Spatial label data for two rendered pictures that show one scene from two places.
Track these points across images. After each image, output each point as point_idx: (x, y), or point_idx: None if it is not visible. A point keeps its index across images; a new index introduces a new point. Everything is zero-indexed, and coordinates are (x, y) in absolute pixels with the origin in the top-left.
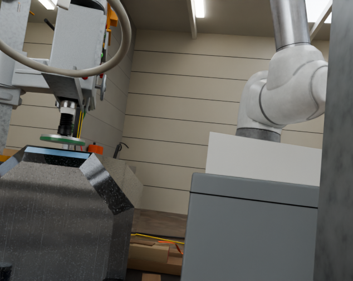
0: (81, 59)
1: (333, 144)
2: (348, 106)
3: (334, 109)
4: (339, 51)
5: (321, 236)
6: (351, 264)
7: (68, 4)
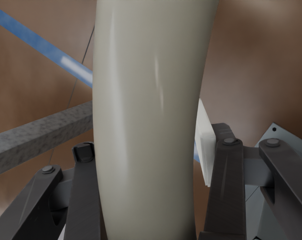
0: None
1: (18, 139)
2: (5, 139)
3: (10, 143)
4: None
5: (40, 133)
6: (32, 125)
7: (195, 140)
